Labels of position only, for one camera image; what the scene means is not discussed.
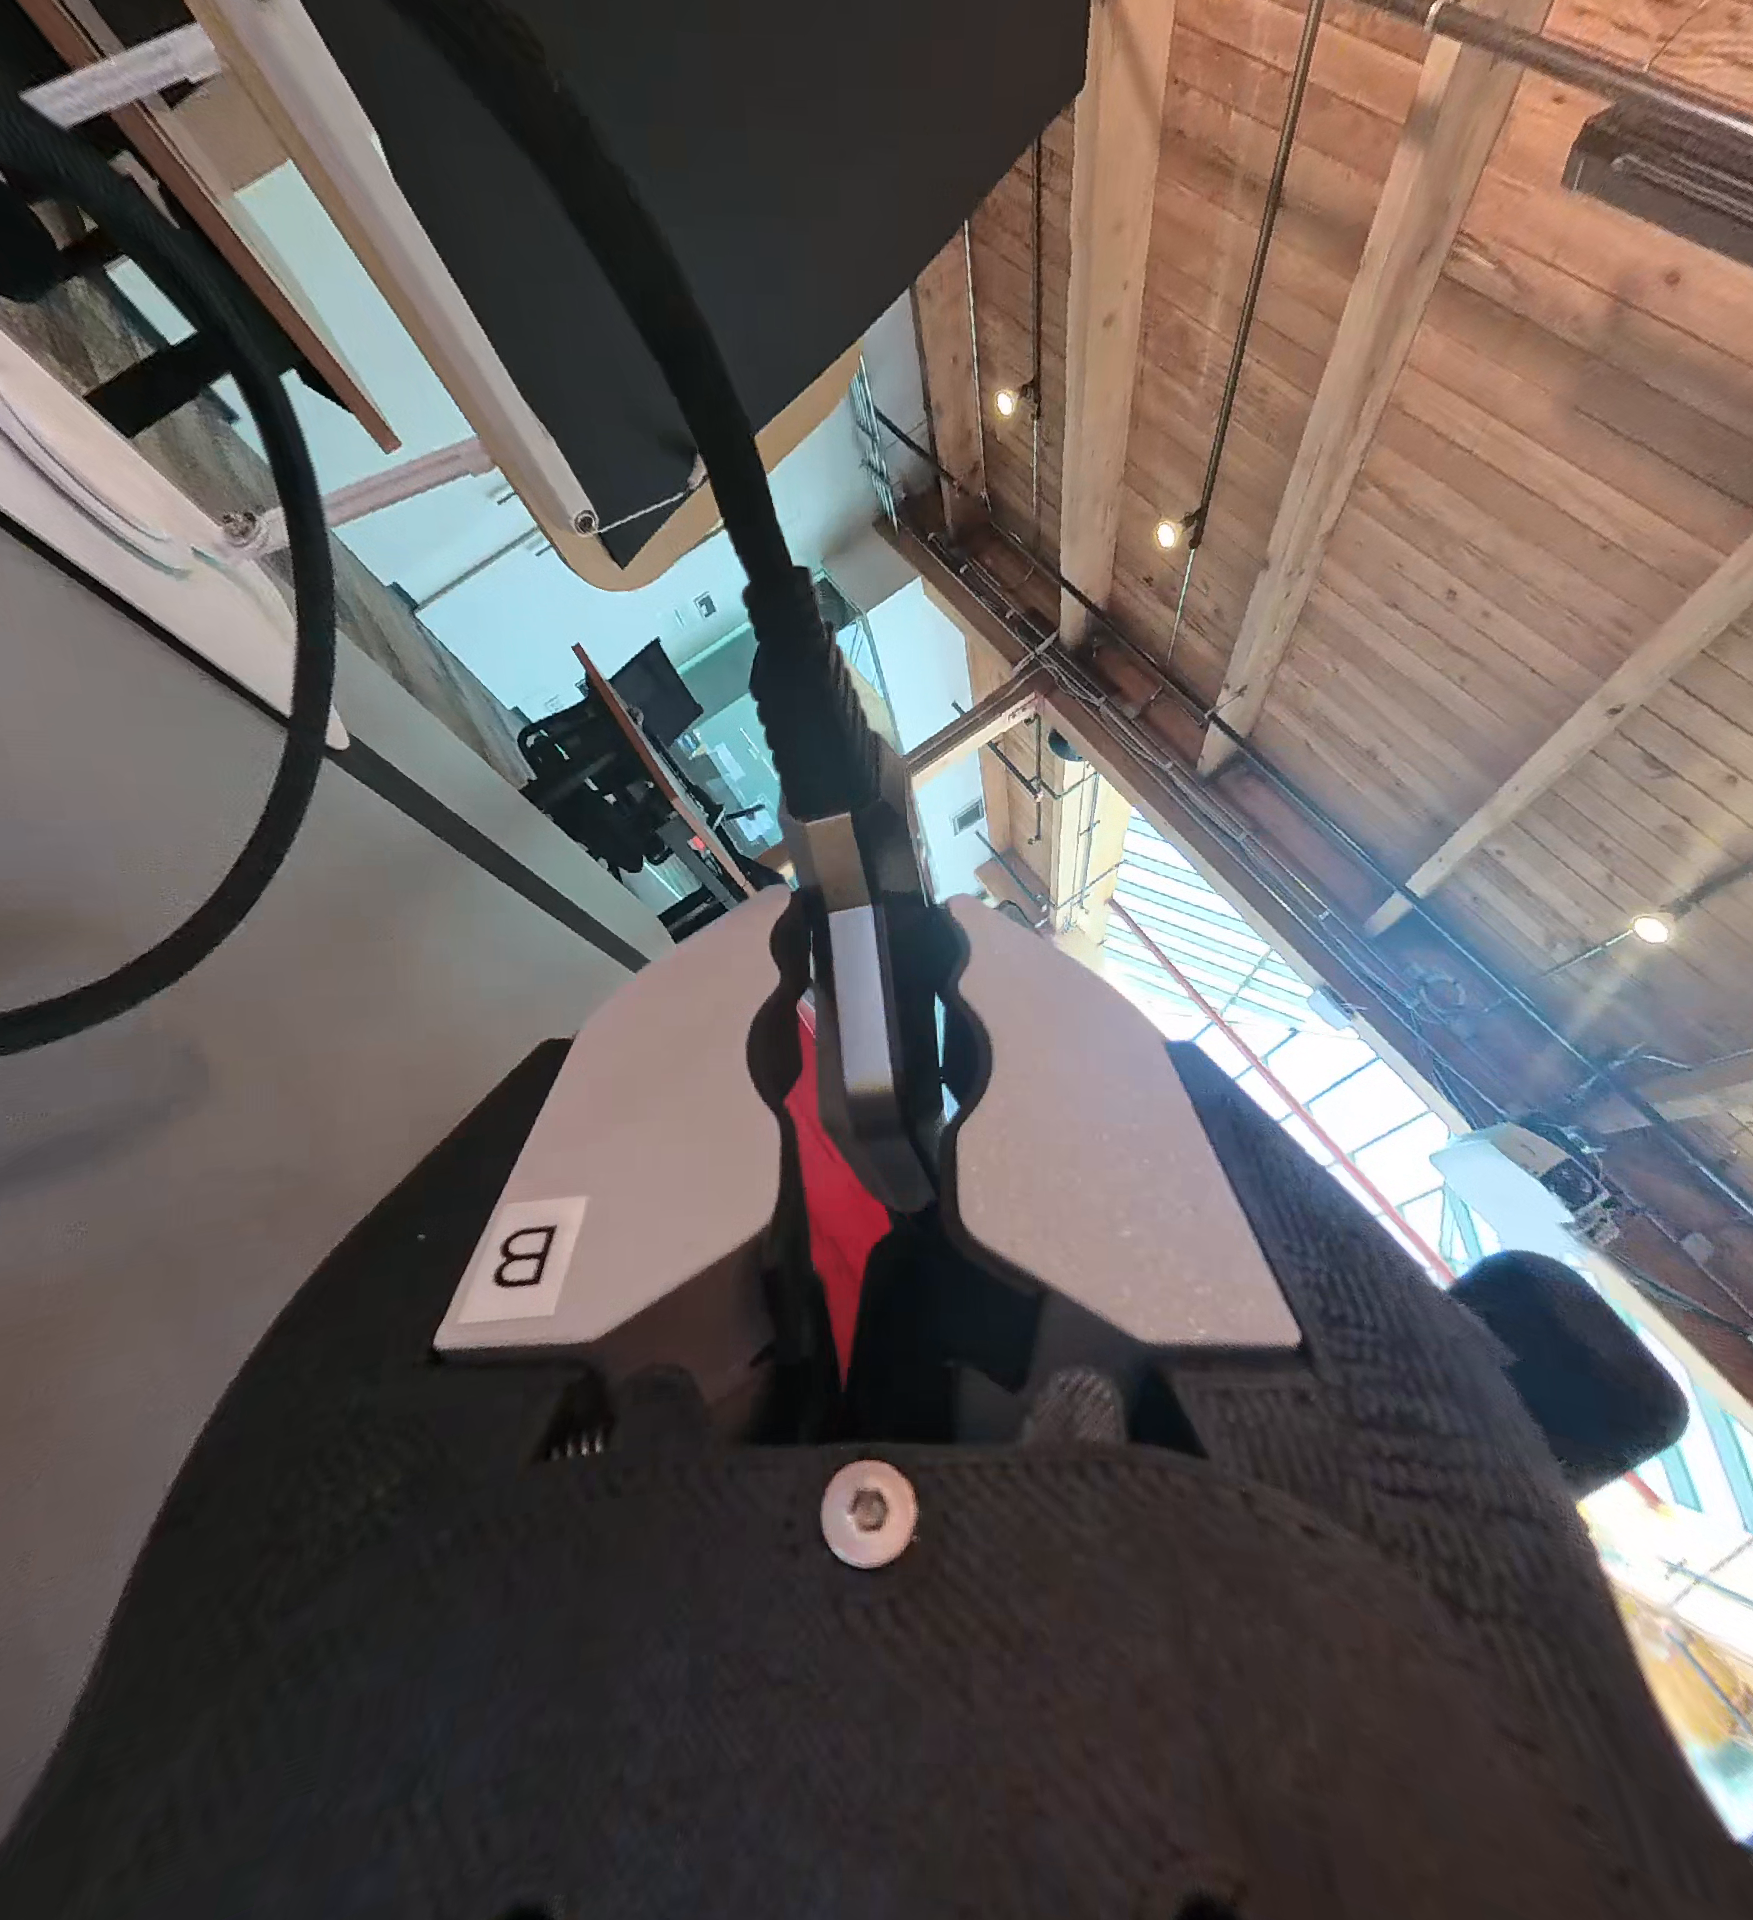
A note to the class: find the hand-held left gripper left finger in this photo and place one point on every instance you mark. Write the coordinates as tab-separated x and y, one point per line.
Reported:
651	1140

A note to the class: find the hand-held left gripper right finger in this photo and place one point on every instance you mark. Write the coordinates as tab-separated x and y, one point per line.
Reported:
1115	1185

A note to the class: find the wooden desk with black legs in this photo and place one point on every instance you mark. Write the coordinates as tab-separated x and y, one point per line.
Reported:
622	734

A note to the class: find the ceiling spot lamp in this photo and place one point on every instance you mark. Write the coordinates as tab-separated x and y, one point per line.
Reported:
1652	926
1006	400
1168	533

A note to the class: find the white board stand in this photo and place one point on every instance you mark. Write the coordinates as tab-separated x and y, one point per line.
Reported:
50	436

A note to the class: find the black ceiling fixture bar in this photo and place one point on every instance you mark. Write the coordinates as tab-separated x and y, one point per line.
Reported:
1701	189

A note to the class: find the black board with wooden frame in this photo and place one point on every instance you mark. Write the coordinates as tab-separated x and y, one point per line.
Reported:
665	225

